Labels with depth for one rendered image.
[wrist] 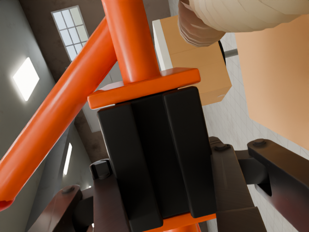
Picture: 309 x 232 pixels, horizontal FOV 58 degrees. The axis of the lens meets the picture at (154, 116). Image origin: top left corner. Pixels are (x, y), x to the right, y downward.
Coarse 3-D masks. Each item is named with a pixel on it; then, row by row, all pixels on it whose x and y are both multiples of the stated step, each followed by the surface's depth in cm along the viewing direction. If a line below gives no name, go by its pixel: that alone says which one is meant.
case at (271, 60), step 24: (288, 24) 23; (240, 48) 35; (264, 48) 29; (288, 48) 24; (264, 72) 30; (288, 72) 25; (264, 96) 32; (288, 96) 26; (264, 120) 33; (288, 120) 27
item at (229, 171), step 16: (224, 144) 15; (224, 160) 13; (224, 176) 11; (240, 176) 11; (224, 192) 10; (240, 192) 10; (224, 208) 9; (240, 208) 9; (256, 208) 8; (224, 224) 8; (240, 224) 7; (256, 224) 7
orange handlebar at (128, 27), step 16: (112, 0) 14; (128, 0) 14; (112, 16) 15; (128, 16) 14; (144, 16) 15; (112, 32) 15; (128, 32) 14; (144, 32) 15; (128, 48) 15; (144, 48) 15; (128, 64) 15; (144, 64) 15; (128, 80) 15; (192, 224) 17
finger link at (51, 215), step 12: (60, 192) 14; (72, 192) 14; (48, 204) 13; (60, 204) 13; (72, 204) 13; (48, 216) 12; (60, 216) 11; (36, 228) 11; (48, 228) 11; (60, 228) 11; (72, 228) 12; (84, 228) 14
